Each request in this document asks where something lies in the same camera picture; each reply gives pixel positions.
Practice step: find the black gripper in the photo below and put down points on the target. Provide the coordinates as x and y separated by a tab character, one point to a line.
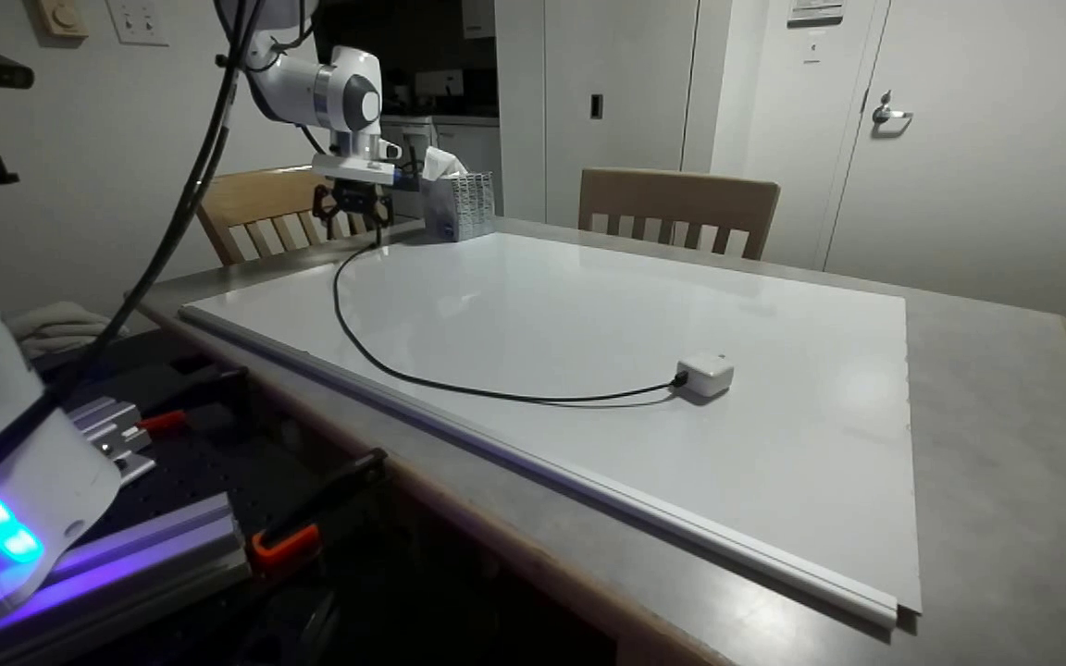
338	198

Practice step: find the white power adapter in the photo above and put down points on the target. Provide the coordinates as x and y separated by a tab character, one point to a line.
705	373

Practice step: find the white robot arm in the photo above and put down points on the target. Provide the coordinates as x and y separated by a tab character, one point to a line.
338	92

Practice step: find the light wooden chair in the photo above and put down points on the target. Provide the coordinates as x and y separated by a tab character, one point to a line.
260	212

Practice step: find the tissue box with tissue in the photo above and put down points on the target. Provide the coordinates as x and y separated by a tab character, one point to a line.
458	201

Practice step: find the dark wooden chair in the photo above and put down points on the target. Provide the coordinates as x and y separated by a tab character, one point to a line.
681	207

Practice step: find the white whiteboard panel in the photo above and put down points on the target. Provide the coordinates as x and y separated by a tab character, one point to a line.
560	359

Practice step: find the wall light switch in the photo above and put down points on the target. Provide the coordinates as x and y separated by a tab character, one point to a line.
138	24

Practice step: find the orange handled clamp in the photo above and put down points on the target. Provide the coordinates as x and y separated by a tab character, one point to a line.
297	534

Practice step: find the aluminium frame rail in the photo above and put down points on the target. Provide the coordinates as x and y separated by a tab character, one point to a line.
122	583

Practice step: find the door lever handle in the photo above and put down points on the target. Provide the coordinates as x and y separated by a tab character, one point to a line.
889	118

